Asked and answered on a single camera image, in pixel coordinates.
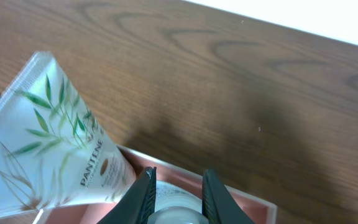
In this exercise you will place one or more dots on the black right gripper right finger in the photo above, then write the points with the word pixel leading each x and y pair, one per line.
pixel 218 206

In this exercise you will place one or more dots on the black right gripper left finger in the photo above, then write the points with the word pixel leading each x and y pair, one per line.
pixel 138 203

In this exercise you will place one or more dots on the blue Dettol foam pump bottle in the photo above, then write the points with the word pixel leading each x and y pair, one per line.
pixel 176 208

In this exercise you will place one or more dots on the white Pantene tube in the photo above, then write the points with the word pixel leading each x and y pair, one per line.
pixel 53 151

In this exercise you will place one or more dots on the cream box with pink interior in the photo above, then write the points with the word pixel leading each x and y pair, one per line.
pixel 259 210

